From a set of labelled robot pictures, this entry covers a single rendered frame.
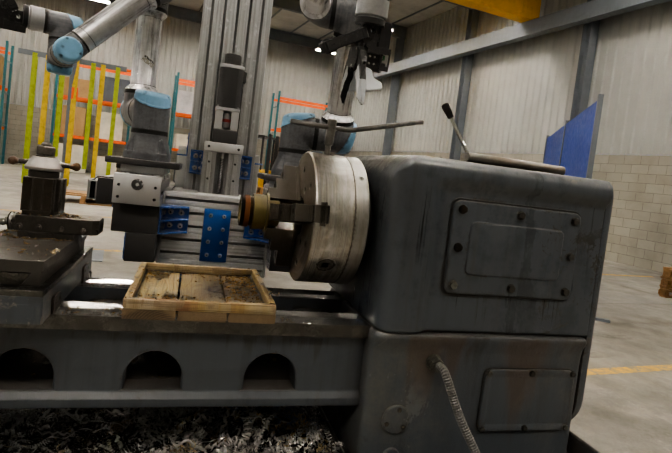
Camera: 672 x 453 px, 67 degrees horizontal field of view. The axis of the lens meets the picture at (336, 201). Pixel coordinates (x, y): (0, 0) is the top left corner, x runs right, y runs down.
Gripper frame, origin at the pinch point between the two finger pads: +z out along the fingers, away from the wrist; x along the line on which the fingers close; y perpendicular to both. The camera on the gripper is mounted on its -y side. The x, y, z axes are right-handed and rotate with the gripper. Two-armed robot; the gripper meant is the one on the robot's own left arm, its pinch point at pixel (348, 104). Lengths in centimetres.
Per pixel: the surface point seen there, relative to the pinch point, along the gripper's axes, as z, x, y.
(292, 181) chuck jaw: 20.8, 5.0, -9.8
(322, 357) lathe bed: 56, -19, -3
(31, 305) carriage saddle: 44, -24, -59
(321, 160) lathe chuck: 13.6, -5.8, -6.2
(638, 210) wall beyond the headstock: 106, 735, 917
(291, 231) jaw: 32.1, -0.7, -9.6
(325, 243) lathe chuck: 30.5, -15.5, -5.2
